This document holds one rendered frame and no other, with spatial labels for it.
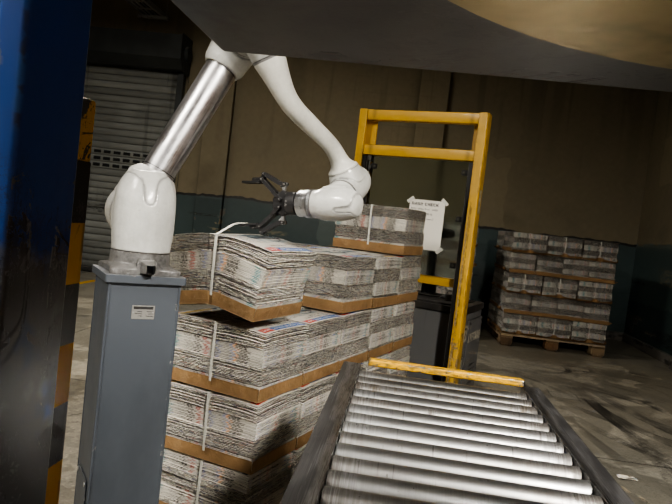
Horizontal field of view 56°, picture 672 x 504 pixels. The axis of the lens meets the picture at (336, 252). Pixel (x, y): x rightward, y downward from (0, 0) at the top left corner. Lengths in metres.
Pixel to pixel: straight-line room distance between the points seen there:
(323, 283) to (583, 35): 2.30
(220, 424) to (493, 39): 1.91
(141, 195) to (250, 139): 7.67
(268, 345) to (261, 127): 7.45
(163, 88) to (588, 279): 6.28
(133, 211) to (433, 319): 2.33
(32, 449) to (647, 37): 0.46
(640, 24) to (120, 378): 1.60
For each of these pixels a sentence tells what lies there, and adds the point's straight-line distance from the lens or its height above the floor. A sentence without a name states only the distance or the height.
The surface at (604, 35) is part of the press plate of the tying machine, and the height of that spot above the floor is 1.29.
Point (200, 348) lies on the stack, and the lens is 2.15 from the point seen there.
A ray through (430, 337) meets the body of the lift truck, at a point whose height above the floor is 0.59.
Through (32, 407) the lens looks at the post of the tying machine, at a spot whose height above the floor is 1.04.
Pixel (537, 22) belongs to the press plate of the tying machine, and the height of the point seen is 1.29.
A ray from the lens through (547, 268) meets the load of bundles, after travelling 7.50.
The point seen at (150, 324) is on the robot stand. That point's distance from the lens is 1.73.
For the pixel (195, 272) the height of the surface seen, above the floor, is 0.98.
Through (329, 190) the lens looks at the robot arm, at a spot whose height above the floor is 1.29.
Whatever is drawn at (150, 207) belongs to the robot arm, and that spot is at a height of 1.18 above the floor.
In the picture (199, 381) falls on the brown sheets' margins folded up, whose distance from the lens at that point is 2.16.
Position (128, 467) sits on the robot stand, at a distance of 1.84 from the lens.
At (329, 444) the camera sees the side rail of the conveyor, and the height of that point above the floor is 0.80.
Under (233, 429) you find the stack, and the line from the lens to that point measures 2.12.
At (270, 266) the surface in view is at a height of 1.04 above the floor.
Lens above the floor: 1.20
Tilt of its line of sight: 3 degrees down
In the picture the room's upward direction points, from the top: 7 degrees clockwise
